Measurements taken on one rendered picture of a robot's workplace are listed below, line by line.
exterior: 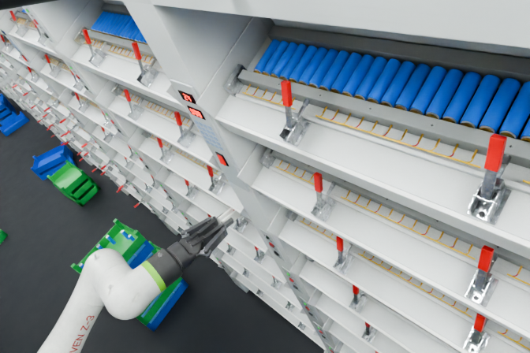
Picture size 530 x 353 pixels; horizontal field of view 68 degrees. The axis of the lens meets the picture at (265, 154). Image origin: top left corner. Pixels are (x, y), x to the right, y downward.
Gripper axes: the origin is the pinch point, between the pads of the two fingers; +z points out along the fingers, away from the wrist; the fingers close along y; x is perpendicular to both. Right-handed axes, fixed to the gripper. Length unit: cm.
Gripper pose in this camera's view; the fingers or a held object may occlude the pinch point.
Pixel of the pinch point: (229, 217)
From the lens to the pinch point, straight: 120.2
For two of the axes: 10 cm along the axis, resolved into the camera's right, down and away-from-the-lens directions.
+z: 7.0, -5.1, 5.0
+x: -1.8, -8.0, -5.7
